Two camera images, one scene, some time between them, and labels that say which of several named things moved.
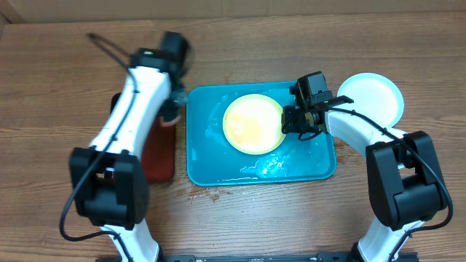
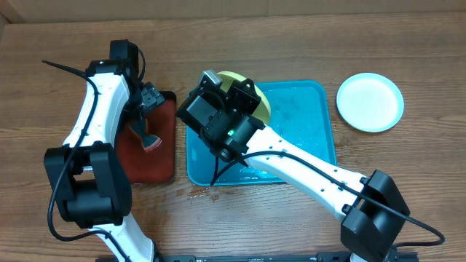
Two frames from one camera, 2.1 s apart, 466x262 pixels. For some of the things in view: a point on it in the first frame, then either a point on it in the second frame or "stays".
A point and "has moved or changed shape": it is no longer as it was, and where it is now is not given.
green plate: (253, 124) has moved or changed shape
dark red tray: (159, 153) stays
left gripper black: (167, 111) to (151, 97)
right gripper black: (292, 121) to (242, 94)
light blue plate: (374, 97) stays
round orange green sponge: (168, 124) to (150, 141)
